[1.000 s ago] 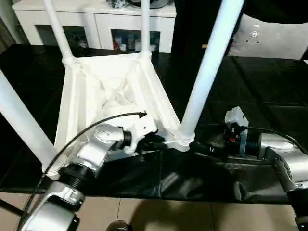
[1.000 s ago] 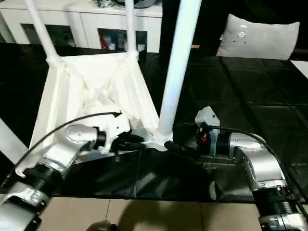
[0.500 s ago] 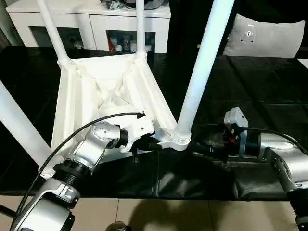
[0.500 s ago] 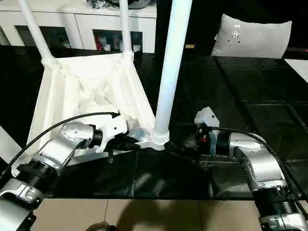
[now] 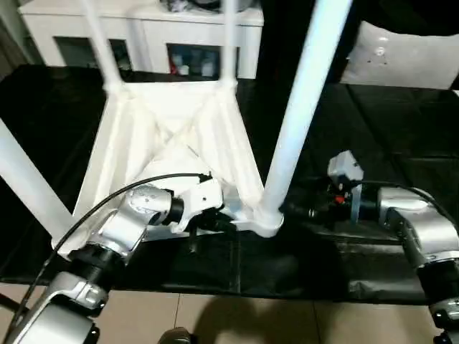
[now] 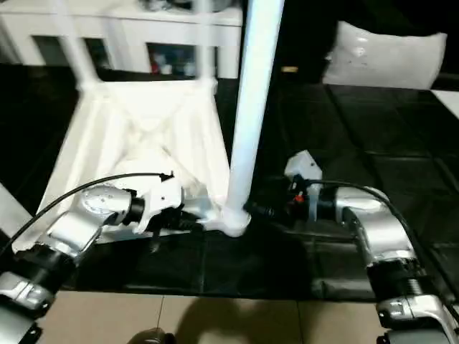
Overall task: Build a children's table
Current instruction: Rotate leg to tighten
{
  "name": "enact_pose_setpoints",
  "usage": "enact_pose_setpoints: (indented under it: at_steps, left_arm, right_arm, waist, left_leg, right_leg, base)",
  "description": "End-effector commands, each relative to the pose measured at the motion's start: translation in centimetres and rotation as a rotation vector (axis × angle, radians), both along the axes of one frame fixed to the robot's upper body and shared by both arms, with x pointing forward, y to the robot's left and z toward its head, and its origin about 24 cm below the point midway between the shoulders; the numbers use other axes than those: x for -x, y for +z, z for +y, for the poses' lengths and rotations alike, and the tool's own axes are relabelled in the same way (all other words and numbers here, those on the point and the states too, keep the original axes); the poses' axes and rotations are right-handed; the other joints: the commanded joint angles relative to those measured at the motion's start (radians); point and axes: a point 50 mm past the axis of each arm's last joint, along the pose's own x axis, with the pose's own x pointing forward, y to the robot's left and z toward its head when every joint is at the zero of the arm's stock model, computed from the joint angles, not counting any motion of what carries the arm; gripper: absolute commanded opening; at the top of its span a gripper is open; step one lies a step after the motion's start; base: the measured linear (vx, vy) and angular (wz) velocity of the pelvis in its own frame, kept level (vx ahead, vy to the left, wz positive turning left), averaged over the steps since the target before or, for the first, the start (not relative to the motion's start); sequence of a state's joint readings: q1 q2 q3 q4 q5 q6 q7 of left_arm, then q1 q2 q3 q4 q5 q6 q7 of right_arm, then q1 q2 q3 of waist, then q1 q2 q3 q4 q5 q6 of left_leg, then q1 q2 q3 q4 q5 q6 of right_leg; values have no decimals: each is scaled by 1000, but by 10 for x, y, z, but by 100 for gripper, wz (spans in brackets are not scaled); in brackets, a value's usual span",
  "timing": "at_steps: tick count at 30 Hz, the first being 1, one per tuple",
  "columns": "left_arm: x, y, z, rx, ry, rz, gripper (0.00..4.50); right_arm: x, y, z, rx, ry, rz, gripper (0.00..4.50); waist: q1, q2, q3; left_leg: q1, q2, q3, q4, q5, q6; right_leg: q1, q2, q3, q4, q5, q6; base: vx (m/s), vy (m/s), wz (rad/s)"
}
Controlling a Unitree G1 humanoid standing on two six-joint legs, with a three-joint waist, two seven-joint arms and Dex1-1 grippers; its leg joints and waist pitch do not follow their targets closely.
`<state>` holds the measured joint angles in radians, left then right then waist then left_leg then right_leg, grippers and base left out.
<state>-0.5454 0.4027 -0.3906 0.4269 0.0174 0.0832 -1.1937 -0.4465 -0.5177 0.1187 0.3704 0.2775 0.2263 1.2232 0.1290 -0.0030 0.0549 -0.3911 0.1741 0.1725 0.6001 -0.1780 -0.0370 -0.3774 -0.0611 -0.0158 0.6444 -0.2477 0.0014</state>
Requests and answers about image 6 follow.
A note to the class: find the white plastic table top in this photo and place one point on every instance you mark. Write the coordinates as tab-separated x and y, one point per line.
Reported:
143	129

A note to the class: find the white plastic table leg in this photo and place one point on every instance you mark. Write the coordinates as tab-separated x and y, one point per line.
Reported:
204	39
11	208
251	93
72	43

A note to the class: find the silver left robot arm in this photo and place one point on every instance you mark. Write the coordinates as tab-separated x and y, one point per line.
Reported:
79	229

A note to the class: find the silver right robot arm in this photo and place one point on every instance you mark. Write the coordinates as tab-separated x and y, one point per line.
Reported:
380	236

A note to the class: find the black robot foot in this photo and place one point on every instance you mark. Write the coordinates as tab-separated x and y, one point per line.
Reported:
152	337

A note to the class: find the small yellow label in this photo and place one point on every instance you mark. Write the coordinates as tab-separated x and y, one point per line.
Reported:
290	69

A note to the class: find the light grey cushion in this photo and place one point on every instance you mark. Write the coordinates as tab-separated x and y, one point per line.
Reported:
387	57

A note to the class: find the black tall cabinet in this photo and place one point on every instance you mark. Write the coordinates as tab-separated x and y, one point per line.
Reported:
308	32

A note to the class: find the white glass-door cabinet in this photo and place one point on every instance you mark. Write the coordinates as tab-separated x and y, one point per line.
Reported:
129	29

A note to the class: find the grey carry case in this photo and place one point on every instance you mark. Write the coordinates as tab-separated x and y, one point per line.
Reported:
172	4

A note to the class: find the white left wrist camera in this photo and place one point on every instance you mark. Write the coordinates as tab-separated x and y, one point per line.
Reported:
163	193

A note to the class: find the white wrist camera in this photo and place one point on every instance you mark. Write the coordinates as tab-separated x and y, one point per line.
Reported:
301	168
163	193

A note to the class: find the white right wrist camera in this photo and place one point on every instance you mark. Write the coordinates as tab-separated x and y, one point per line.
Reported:
301	168

